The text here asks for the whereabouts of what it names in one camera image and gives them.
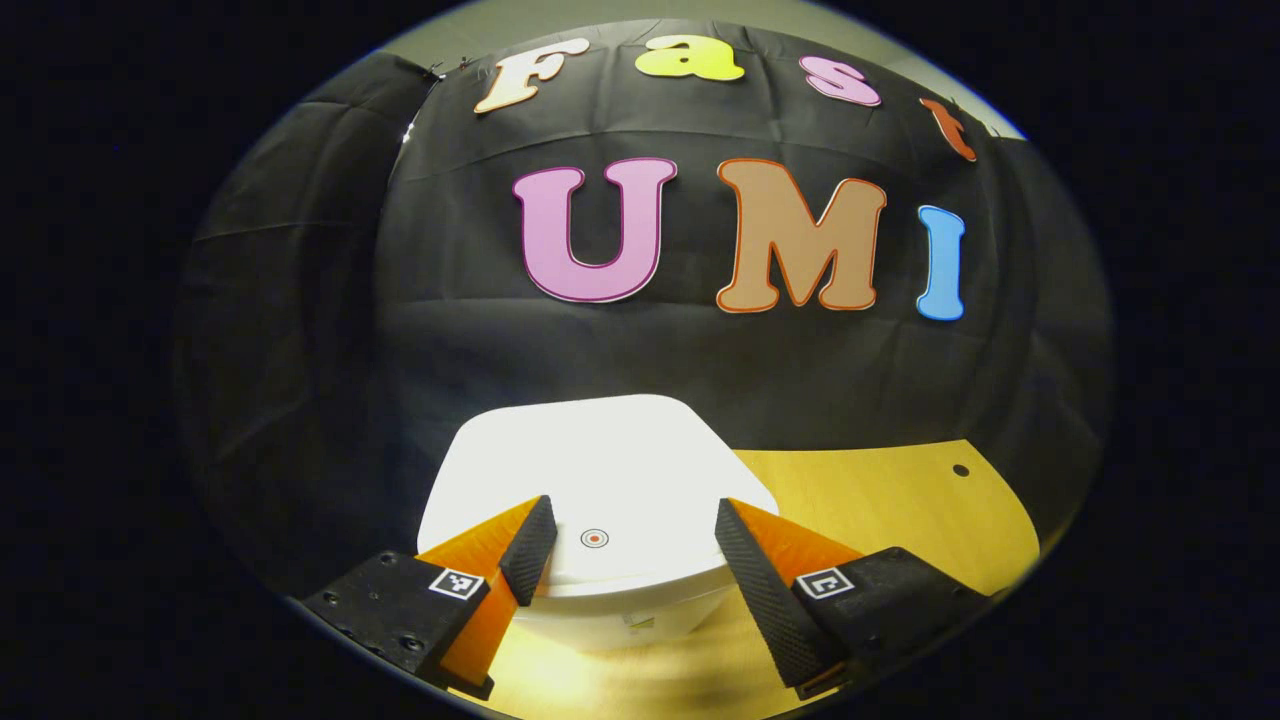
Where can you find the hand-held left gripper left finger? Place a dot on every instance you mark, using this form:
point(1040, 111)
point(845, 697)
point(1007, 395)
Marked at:
point(530, 545)

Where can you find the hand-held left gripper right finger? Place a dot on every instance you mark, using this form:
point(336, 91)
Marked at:
point(765, 600)

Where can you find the white desktop garbage bin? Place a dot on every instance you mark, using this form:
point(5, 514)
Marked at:
point(600, 460)

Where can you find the wooden desktop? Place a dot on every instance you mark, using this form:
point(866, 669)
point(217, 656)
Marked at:
point(880, 510)

